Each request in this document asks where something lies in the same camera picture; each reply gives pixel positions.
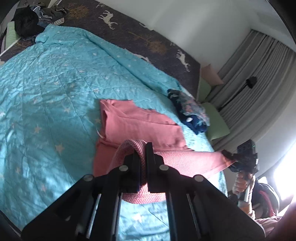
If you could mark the pink pillow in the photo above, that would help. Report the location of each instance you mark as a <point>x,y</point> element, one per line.
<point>212,75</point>

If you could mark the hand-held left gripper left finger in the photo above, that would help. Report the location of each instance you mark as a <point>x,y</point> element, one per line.
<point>135,171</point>

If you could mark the pink knit top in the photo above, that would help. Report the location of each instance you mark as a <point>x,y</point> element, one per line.
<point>143,125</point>

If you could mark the dark deer-print bed cover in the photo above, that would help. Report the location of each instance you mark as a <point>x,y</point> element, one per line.
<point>138,30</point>

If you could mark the dark red-trimmed garment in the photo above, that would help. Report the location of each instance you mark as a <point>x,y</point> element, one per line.
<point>266,199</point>

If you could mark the blue star-print quilt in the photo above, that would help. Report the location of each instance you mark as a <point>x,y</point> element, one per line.
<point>57,92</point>

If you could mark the person's right forearm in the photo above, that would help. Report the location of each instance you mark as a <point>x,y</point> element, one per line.
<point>247,208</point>

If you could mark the large green pillow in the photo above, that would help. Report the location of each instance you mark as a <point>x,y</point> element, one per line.
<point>217,125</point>

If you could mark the navy folded clothes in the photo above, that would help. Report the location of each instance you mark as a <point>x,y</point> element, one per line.
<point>195,126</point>

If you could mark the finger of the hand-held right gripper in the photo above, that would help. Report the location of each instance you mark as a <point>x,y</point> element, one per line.
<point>234,169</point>
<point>231,155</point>

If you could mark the black clothes pile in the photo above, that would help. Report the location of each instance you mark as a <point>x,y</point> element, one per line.
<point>27,22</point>

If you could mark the grey curtain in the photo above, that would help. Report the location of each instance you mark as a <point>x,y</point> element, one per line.
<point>261,81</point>

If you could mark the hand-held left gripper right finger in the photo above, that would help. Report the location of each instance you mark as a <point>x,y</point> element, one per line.
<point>151,171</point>

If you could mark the pale green cushion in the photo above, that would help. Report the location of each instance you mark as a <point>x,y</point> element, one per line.
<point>12,33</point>

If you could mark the grey-blue clothes pile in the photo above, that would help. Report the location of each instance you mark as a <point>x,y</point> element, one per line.
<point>50,14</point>

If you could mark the floral folded cloth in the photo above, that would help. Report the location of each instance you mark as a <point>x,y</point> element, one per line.
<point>193,107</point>

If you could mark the small green pillow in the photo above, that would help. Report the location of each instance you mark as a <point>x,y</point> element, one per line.
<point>204,89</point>

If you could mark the person's right hand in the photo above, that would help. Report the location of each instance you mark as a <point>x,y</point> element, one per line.
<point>239,184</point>

